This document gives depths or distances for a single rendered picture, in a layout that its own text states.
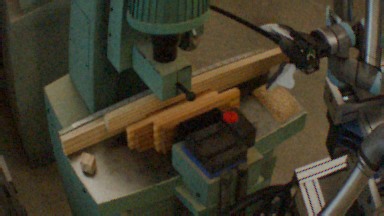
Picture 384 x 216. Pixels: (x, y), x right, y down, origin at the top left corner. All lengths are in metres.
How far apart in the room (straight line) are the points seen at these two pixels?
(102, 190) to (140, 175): 0.11
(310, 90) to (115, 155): 1.74
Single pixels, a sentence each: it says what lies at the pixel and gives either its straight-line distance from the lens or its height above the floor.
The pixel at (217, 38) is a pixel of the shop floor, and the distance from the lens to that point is 3.33.
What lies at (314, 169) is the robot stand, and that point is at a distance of 2.43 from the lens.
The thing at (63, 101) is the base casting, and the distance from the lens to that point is 1.81.
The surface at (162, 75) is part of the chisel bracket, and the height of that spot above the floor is 1.07.
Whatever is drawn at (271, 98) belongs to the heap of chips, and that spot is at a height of 0.92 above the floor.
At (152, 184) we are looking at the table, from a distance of 1.45.
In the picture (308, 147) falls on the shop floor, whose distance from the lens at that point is 2.83.
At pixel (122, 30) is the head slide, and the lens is 1.48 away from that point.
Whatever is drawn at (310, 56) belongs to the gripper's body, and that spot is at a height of 1.15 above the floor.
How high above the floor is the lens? 1.99
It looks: 43 degrees down
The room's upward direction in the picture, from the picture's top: 2 degrees clockwise
